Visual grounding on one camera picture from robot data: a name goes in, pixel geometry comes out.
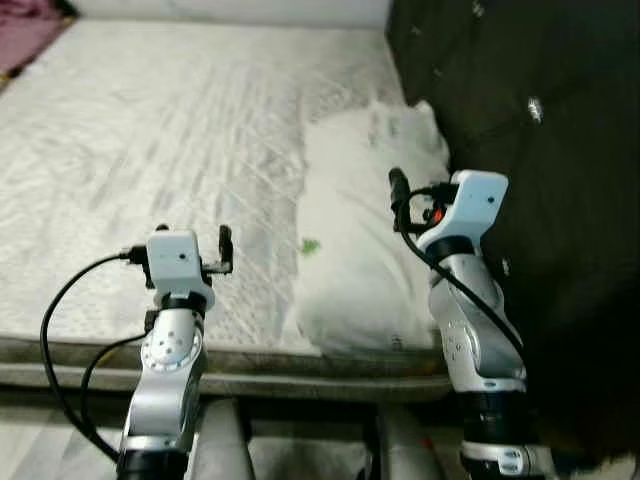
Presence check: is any white pillow with tree print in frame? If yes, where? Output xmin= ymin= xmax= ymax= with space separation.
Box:
xmin=295 ymin=98 xmax=453 ymax=356

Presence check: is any pink cartoon print blanket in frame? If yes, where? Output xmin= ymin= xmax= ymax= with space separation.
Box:
xmin=0 ymin=0 xmax=76 ymax=81

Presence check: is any beige quilted mattress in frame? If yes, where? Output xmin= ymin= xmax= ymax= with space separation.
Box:
xmin=0 ymin=18 xmax=451 ymax=376

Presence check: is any dark tufted headboard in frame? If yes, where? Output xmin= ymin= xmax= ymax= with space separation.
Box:
xmin=385 ymin=0 xmax=640 ymax=461

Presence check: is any grey bed base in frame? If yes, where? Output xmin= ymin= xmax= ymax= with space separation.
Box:
xmin=0 ymin=360 xmax=451 ymax=403

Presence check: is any grey left robot leg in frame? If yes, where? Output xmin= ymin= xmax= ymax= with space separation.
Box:
xmin=192 ymin=398 xmax=253 ymax=480

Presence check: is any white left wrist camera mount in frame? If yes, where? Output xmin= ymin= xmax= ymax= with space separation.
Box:
xmin=145 ymin=230 xmax=208 ymax=299

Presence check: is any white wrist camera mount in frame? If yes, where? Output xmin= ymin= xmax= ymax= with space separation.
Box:
xmin=145 ymin=230 xmax=208 ymax=299
xmin=420 ymin=170 xmax=509 ymax=246

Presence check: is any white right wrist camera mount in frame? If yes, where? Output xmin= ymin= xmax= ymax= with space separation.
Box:
xmin=420 ymin=170 xmax=509 ymax=246

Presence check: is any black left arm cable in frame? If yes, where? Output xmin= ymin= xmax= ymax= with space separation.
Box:
xmin=40 ymin=250 xmax=151 ymax=463

